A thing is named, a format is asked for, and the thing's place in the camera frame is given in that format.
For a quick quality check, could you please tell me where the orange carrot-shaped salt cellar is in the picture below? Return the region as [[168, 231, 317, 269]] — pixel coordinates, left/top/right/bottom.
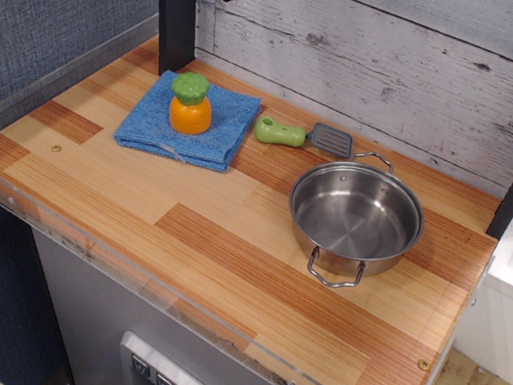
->
[[169, 72, 212, 135]]

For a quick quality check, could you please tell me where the blue folded cloth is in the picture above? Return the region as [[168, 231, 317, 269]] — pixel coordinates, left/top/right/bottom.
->
[[114, 71, 261, 173]]

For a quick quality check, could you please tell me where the stainless steel pot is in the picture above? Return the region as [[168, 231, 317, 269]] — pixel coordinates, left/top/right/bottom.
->
[[288, 151, 425, 289]]

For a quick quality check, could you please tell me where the grey dispenser button panel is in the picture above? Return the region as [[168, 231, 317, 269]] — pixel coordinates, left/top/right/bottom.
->
[[112, 329, 239, 385]]

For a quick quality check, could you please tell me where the dark vertical post left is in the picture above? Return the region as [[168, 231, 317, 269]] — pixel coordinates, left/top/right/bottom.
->
[[158, 0, 196, 74]]

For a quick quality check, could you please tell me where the green-handled grey toy spatula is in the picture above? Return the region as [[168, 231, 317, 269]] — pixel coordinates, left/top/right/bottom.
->
[[254, 116, 354, 158]]

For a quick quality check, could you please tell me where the clear acrylic guard rail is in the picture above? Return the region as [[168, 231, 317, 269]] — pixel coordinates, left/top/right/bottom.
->
[[0, 18, 499, 385]]

